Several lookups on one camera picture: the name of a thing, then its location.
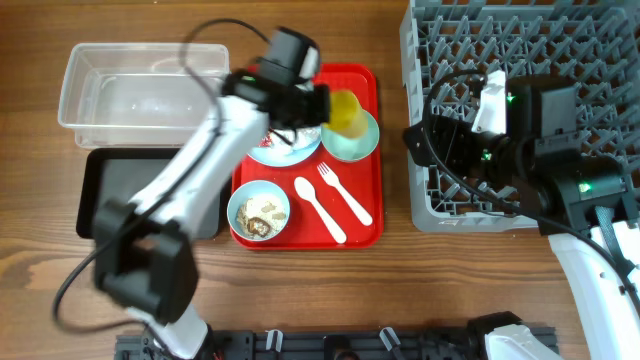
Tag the white plastic spoon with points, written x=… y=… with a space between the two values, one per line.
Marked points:
x=306 y=191

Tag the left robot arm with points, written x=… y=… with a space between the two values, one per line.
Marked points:
x=143 y=256

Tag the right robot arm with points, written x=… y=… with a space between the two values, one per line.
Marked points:
x=525 y=136

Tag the clear plastic storage bin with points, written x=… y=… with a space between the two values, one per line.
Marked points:
x=130 y=95

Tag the red plastic tray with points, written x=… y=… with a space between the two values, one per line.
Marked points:
x=305 y=230

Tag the red snack wrapper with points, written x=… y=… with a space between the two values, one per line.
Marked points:
x=266 y=142

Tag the light blue plate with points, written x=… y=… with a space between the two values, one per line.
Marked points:
x=269 y=157

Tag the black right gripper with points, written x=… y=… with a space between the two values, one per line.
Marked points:
x=458 y=133

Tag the white napkin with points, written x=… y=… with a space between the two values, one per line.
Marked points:
x=287 y=141

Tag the yellow plastic cup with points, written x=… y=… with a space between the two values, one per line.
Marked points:
x=346 y=116

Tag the mint green bowl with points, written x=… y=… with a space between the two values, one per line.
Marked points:
x=352 y=150

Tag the white plastic fork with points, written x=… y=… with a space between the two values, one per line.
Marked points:
x=331 y=178

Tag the black square bin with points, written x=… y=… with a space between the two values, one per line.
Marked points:
x=117 y=173

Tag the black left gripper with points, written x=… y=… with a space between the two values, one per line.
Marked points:
x=322 y=112

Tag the light blue food bowl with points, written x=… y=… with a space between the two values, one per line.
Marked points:
x=251 y=189

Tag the grey dishwasher rack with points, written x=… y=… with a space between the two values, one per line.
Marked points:
x=595 y=43

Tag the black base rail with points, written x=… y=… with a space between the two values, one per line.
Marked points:
x=443 y=343

